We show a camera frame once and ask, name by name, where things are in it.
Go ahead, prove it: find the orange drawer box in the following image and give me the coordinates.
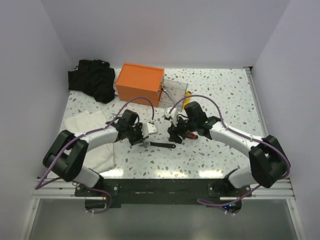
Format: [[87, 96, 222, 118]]
[[115, 62, 165, 107]]

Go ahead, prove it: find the black cloth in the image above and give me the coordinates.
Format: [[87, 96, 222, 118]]
[[68, 59, 116, 104]]

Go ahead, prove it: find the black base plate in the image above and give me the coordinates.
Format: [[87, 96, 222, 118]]
[[74, 178, 252, 210]]

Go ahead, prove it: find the small silver combination wrench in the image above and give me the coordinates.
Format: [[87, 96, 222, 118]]
[[110, 113, 118, 119]]

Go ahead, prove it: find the yellow utility knife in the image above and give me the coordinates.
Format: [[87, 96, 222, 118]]
[[183, 91, 192, 106]]

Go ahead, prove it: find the aluminium frame rail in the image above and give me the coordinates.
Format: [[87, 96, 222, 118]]
[[31, 176, 296, 200]]

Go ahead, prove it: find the black-handled adjustable wrench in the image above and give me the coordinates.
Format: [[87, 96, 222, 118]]
[[140, 140, 176, 149]]

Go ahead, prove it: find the clear acrylic drawer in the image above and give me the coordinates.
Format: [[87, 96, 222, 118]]
[[158, 78, 188, 108]]

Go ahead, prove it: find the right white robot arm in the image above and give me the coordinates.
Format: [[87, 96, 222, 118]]
[[164, 101, 291, 197]]

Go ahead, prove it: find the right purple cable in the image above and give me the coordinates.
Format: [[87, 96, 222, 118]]
[[166, 94, 291, 216]]

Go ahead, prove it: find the right side aluminium rail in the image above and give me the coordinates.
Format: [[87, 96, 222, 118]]
[[242, 65, 284, 179]]

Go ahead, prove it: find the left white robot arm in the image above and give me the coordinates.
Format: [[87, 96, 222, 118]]
[[41, 109, 147, 196]]

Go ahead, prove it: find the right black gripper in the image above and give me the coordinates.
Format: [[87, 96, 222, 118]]
[[167, 114, 197, 145]]

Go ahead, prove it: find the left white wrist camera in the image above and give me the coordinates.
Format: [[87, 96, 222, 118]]
[[141, 122, 159, 138]]

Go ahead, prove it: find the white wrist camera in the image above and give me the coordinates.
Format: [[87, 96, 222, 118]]
[[163, 107, 179, 126], [141, 122, 159, 138]]

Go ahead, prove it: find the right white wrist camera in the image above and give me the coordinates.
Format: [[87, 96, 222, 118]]
[[163, 107, 179, 126]]

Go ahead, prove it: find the red black utility knife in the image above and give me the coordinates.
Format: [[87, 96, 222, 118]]
[[186, 132, 199, 140]]

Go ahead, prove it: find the white folded towel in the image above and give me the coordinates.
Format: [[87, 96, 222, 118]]
[[64, 110, 115, 174]]

